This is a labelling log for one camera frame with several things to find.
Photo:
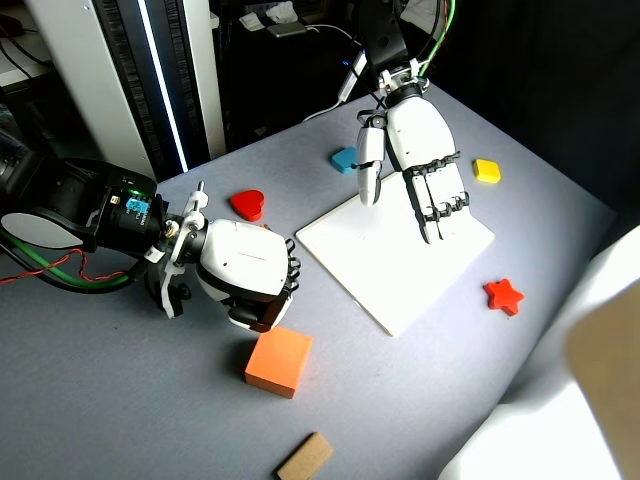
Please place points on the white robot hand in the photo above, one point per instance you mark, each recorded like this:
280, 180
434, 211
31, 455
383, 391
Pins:
245, 260
415, 135

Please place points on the red heart block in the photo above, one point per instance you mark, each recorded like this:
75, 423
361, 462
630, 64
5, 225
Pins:
247, 204

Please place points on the blue block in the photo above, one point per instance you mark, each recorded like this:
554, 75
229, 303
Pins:
344, 160

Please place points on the yellow block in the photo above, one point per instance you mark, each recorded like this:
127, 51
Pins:
487, 170

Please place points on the white usb adapter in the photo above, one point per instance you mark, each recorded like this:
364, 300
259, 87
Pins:
352, 75

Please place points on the orange cube block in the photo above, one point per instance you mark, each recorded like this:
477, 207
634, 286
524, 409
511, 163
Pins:
277, 360

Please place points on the white paper board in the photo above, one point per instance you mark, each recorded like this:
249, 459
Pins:
380, 265

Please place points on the grey table cloth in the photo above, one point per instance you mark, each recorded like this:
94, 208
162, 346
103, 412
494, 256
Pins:
150, 390

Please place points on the grey power bank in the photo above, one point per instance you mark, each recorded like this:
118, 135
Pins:
286, 29

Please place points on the red star block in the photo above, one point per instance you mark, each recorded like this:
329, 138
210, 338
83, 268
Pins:
502, 296

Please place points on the tan wooden rectangular block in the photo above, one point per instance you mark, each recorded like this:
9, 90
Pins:
305, 457

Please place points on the white cabinet with black strip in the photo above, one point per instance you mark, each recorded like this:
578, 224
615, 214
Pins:
85, 75

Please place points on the tan blurred panel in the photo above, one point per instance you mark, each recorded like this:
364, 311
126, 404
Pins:
610, 375

